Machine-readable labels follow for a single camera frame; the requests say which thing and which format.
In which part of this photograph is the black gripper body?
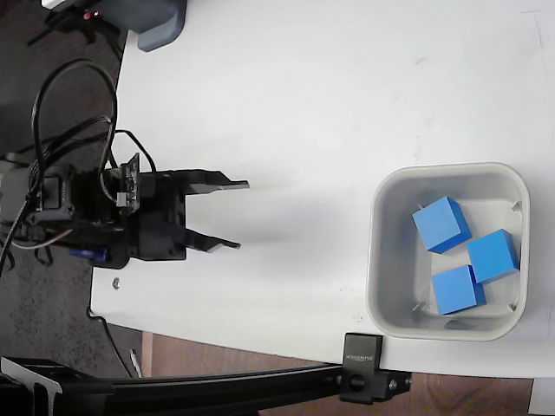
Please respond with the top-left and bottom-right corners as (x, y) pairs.
(124, 169), (188, 263)

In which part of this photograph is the blue cube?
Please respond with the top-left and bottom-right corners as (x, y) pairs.
(431, 264), (486, 316)
(411, 196), (473, 255)
(466, 228), (521, 286)

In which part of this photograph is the white plastic bin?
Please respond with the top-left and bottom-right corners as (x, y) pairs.
(365, 161), (532, 342)

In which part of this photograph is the blue clamp part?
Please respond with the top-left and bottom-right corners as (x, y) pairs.
(69, 247), (108, 265)

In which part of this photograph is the gray-blue stand base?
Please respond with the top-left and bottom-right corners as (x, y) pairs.
(97, 0), (188, 54)

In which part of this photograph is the black device with red light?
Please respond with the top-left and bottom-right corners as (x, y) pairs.
(27, 0), (127, 48)

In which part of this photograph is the black table clamp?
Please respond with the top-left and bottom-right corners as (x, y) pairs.
(339, 332), (412, 406)

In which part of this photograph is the black looped cable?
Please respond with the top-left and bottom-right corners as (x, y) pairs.
(30, 58), (158, 196)

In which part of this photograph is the thin black floor cable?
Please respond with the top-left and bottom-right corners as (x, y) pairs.
(88, 308), (133, 379)

